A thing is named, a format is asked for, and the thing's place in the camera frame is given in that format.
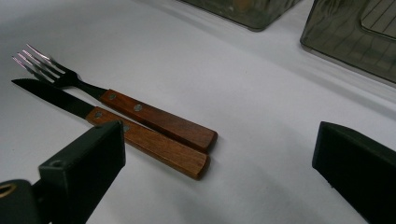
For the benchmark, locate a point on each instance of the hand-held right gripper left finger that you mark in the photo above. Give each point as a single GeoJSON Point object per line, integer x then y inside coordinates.
{"type": "Point", "coordinates": [84, 171]}

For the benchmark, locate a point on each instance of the smoky clear plastic bin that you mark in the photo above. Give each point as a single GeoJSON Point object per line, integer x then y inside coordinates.
{"type": "Point", "coordinates": [249, 12]}
{"type": "Point", "coordinates": [348, 43]}

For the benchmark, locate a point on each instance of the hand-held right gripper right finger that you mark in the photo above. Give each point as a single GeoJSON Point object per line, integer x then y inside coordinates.
{"type": "Point", "coordinates": [361, 168]}

